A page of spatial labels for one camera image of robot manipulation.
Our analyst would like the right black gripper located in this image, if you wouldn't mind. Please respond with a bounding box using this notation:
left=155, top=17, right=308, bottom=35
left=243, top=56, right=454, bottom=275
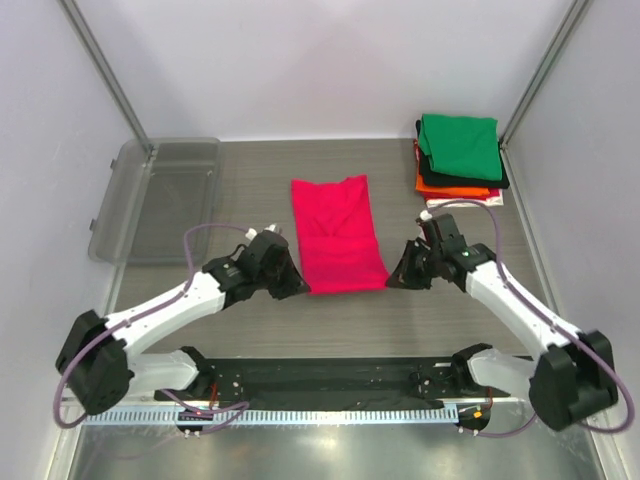
left=388, top=239, right=443, bottom=290

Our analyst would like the crimson red t-shirt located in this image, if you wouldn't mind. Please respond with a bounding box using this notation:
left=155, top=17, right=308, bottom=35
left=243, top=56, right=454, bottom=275
left=291, top=175, right=389, bottom=295

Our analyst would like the clear plastic bin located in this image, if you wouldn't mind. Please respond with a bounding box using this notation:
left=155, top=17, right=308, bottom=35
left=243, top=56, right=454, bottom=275
left=85, top=138, right=225, bottom=266

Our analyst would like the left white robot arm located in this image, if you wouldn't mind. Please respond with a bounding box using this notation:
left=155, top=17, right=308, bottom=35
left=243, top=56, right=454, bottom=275
left=55, top=230, right=310, bottom=416

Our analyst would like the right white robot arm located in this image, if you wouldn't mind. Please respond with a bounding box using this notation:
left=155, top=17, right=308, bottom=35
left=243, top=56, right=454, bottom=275
left=386, top=211, right=619, bottom=431

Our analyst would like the orange folded t-shirt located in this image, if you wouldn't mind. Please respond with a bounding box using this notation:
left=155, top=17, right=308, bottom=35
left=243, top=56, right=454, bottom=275
left=415, top=173, right=491, bottom=199

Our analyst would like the black folded t-shirt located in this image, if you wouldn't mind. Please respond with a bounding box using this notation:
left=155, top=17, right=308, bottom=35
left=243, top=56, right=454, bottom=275
left=415, top=120, right=510, bottom=189

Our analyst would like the white folded t-shirt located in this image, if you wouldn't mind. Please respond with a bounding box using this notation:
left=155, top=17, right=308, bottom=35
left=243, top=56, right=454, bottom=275
left=425, top=189, right=504, bottom=208

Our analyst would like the red folded t-shirt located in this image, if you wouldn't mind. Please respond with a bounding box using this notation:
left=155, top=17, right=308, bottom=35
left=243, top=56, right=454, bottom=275
left=413, top=139, right=421, bottom=164

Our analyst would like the green folded t-shirt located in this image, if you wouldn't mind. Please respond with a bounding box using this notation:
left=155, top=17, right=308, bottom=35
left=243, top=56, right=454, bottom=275
left=418, top=114, right=503, bottom=182

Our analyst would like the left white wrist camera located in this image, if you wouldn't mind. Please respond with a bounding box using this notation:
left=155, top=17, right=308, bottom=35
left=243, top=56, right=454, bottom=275
left=245, top=223, right=282, bottom=240

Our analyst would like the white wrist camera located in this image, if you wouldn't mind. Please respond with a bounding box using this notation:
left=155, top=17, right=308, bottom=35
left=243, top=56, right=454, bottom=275
left=416, top=210, right=433, bottom=223
left=245, top=223, right=282, bottom=240

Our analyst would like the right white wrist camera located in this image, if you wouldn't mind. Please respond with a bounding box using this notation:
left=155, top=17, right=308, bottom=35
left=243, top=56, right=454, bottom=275
left=416, top=210, right=433, bottom=223

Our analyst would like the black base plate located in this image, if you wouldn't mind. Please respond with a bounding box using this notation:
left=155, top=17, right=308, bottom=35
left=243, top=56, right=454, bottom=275
left=177, top=357, right=509, bottom=411

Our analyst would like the slotted cable duct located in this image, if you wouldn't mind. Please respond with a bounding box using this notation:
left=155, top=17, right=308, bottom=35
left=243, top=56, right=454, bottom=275
left=84, top=404, right=459, bottom=427

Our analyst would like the right aluminium corner post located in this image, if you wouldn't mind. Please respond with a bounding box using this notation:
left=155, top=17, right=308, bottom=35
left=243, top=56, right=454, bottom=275
left=499, top=0, right=592, bottom=149

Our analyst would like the aluminium corner post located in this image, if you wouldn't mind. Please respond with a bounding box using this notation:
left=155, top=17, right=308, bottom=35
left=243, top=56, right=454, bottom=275
left=56, top=0, right=153, bottom=156
left=499, top=0, right=592, bottom=149

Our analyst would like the left aluminium corner post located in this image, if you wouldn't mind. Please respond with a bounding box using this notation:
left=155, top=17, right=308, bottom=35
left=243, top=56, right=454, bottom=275
left=56, top=0, right=153, bottom=156

